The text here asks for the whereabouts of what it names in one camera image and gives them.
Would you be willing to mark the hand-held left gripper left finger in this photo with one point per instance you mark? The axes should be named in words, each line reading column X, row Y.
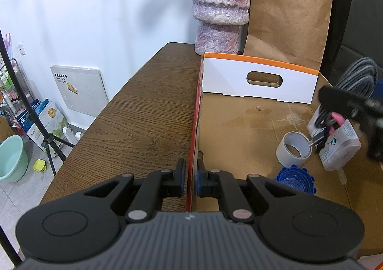
column 182, row 177

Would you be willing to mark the small yellow cup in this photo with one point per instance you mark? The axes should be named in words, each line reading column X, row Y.
column 39, row 165

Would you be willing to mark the white plastic box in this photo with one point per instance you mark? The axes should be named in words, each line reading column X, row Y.
column 338, row 147

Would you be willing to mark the pink grey textured vase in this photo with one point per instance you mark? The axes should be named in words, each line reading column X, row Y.
column 221, row 4

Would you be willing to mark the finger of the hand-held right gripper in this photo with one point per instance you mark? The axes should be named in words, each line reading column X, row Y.
column 341, row 101

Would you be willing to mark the blue printed bag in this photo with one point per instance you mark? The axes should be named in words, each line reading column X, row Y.
column 25, row 120

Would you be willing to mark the white wall socket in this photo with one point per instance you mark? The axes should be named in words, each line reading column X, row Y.
column 21, row 49

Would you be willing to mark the white tape roll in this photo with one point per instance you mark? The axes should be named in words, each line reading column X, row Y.
column 282, row 150

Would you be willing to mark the white wall panel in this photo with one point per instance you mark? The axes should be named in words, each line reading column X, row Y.
column 80, row 90

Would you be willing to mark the brown paper bag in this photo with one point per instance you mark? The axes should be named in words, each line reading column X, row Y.
column 284, row 19

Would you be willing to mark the black paper bag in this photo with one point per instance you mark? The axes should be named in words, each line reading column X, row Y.
column 359, row 19

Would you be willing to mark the white green printed bag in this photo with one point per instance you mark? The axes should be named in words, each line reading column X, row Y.
column 56, row 123

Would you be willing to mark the mint green bucket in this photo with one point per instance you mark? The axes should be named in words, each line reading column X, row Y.
column 12, row 159

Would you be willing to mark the black tripod stand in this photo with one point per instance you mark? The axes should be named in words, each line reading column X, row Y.
column 21, row 90

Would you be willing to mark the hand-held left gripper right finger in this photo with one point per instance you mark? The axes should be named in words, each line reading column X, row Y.
column 198, row 180

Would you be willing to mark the orange cardboard box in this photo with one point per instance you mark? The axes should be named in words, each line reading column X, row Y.
column 239, row 126

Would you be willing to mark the blue ridged cap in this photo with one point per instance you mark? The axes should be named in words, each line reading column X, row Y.
column 294, row 178

